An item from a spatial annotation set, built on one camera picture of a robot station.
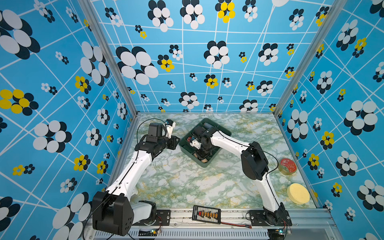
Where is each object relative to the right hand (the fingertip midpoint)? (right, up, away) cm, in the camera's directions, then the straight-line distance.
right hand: (201, 157), depth 93 cm
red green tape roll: (+51, -4, -6) cm, 51 cm away
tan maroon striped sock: (+1, 0, -7) cm, 7 cm away
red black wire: (+22, -28, -22) cm, 42 cm away
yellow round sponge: (+51, -16, -15) cm, 55 cm away
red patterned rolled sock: (-8, +11, +3) cm, 14 cm away
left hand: (-13, +13, -11) cm, 22 cm away
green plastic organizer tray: (-5, +5, -4) cm, 9 cm away
